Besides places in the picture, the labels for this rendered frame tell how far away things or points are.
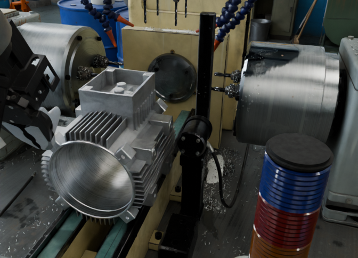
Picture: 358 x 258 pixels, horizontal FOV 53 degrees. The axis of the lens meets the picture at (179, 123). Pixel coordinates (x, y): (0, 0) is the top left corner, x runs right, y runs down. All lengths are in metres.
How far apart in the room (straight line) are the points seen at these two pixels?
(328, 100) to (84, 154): 0.51
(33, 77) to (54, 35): 0.48
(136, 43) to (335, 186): 0.63
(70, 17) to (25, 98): 2.42
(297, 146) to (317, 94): 0.45
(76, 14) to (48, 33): 1.87
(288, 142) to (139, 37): 0.75
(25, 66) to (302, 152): 0.36
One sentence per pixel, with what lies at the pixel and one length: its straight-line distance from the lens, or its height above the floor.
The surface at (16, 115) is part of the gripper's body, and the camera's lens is 0.51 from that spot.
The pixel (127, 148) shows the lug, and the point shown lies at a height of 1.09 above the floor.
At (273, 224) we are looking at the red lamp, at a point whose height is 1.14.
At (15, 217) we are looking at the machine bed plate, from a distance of 0.94.
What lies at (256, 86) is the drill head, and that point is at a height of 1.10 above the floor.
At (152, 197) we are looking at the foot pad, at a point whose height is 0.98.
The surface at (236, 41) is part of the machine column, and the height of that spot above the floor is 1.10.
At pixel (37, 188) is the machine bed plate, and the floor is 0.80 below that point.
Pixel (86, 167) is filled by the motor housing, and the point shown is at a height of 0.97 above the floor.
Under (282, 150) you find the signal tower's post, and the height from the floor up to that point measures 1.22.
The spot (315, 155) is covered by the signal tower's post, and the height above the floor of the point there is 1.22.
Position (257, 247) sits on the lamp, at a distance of 0.40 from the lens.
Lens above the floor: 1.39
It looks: 28 degrees down
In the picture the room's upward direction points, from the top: 1 degrees clockwise
